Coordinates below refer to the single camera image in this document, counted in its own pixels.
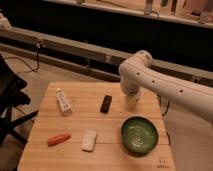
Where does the white bottle with label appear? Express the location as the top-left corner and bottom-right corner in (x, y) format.
(56, 88), (72, 115)

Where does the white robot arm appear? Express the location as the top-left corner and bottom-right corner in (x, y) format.
(119, 50), (213, 122)

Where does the green ceramic bowl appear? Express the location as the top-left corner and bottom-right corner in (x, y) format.
(121, 116), (158, 155)

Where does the black rectangular block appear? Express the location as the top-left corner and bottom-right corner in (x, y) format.
(100, 95), (112, 113)

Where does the white rectangular sponge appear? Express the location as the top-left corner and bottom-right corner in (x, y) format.
(81, 130), (97, 152)

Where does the orange carrot toy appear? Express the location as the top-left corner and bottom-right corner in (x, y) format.
(47, 134), (71, 146)

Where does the black office chair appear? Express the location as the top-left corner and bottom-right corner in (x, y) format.
(0, 54), (38, 145)

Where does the black cable on floor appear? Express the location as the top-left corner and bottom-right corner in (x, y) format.
(3, 39), (45, 75)

